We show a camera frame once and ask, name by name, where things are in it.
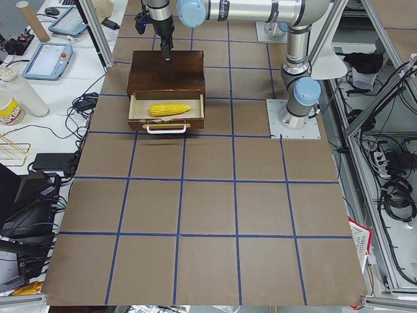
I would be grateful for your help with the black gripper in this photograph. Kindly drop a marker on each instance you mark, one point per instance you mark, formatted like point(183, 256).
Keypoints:
point(163, 28)

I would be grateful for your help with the dark wooden drawer box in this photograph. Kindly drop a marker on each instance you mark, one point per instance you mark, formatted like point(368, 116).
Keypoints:
point(152, 77)

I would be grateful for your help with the yellow corn cob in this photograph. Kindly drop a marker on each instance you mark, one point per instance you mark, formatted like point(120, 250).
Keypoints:
point(168, 109)

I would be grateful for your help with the wooden drawer with handle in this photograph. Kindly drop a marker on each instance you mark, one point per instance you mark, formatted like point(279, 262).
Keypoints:
point(141, 119)

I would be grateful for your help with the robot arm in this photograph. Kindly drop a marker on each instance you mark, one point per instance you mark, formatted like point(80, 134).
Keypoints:
point(299, 16)
point(276, 29)

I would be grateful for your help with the black power brick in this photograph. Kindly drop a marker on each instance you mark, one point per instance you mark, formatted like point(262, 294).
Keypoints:
point(110, 24)

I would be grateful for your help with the far blue teach pendant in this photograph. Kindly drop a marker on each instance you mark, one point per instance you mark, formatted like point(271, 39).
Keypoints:
point(69, 23)

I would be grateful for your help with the blue teach pendant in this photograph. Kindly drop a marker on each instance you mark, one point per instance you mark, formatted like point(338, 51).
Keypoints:
point(48, 62)
point(69, 23)

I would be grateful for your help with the black computer mouse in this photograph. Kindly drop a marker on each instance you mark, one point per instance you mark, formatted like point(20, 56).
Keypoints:
point(52, 11)

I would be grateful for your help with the near blue teach pendant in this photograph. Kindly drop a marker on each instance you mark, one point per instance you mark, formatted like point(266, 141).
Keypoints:
point(48, 62)

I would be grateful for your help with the cardboard tube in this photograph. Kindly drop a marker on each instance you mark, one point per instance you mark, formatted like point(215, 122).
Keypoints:
point(28, 13)

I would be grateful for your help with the frosted plastic bottle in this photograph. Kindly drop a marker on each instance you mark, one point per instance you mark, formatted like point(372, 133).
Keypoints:
point(23, 92)

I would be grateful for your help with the white chair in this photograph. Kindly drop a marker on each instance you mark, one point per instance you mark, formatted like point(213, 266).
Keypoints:
point(328, 65)

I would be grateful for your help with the popcorn paper cup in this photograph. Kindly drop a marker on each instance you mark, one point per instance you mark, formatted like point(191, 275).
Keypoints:
point(11, 111)

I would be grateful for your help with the white red plastic basket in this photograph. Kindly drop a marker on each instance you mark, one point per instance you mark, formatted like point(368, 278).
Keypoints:
point(362, 237)

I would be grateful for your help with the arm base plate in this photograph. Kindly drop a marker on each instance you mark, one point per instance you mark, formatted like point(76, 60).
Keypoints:
point(262, 37)
point(284, 126)

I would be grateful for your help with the gold wire rack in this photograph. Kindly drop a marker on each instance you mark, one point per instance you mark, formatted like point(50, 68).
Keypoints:
point(13, 154)

